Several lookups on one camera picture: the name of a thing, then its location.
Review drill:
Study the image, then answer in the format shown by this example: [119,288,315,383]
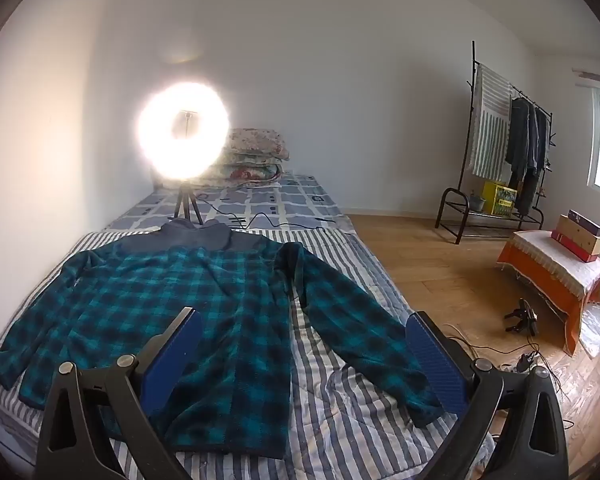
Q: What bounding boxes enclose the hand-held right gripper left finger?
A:
[34,306,204,480]

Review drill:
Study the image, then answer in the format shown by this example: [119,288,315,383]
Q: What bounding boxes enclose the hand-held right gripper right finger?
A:
[405,311,570,480]

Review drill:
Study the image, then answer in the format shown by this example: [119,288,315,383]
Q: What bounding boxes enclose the teal plaid fleece jacket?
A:
[0,217,446,461]

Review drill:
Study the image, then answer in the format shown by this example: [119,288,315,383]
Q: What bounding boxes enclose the black metal clothes rack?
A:
[435,40,556,246]

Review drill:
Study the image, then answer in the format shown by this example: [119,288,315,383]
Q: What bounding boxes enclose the power strip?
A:
[500,351,538,374]

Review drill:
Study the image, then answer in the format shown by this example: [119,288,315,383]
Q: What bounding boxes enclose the black device on stand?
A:
[504,297,541,337]

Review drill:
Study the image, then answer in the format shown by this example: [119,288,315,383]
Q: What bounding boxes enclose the grey striped quilt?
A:
[0,227,496,480]

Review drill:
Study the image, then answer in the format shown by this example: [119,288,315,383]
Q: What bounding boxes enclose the orange rug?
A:
[496,230,600,358]

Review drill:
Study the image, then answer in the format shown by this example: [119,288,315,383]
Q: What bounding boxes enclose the black tripod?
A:
[172,180,204,226]

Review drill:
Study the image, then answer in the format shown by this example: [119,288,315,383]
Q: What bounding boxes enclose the white lace table cover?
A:
[510,230,600,303]

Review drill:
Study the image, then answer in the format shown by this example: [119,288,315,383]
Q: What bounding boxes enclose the clear plastic bag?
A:
[577,302,600,359]

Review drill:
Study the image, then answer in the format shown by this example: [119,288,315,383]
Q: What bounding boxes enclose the yellow crate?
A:
[480,180,518,218]

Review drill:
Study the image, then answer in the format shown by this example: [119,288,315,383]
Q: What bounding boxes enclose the red box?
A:
[551,230,600,264]

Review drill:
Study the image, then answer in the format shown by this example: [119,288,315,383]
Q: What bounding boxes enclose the light wooden box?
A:
[557,215,600,254]

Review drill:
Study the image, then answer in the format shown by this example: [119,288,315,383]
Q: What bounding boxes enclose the blue grey patterned bedsheet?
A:
[105,172,353,233]

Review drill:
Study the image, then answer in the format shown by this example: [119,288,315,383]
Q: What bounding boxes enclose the dark purple box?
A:
[567,209,600,237]

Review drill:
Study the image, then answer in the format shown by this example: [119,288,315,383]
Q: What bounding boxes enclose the folded floral quilt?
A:
[212,127,291,183]

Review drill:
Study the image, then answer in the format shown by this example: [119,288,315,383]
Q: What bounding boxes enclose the dark green hanging coat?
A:
[504,96,537,216]

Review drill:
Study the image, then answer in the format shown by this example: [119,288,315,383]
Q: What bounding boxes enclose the green striped hanging towel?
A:
[467,65,513,183]

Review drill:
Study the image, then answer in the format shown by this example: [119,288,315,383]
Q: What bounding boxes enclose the dark blue hanging garment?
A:
[529,107,552,173]

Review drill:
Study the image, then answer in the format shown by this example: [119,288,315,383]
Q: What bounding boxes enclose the black floor cables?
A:
[445,325,573,411]

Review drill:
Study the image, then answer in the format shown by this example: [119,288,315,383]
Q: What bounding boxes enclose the black ring light cable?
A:
[200,200,341,232]

